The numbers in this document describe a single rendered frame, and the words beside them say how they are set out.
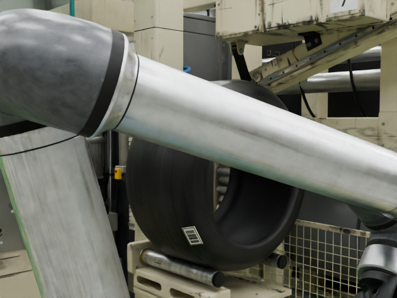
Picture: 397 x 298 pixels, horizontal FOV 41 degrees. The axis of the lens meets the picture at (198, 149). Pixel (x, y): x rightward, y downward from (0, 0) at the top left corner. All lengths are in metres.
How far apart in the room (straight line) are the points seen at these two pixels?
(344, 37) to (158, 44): 0.60
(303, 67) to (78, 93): 1.40
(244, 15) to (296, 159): 1.28
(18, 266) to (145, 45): 0.85
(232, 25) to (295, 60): 0.25
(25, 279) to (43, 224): 1.24
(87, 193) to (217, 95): 0.21
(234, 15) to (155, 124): 1.38
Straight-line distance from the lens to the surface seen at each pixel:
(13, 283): 1.89
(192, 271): 1.57
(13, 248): 1.92
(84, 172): 0.67
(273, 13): 1.78
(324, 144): 0.65
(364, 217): 0.93
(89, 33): 0.53
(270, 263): 1.73
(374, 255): 0.92
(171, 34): 1.85
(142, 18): 1.87
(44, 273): 0.70
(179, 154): 1.40
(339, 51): 1.78
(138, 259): 1.76
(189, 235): 1.44
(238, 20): 1.88
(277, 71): 1.91
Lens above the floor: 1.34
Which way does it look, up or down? 3 degrees down
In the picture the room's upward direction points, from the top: straight up
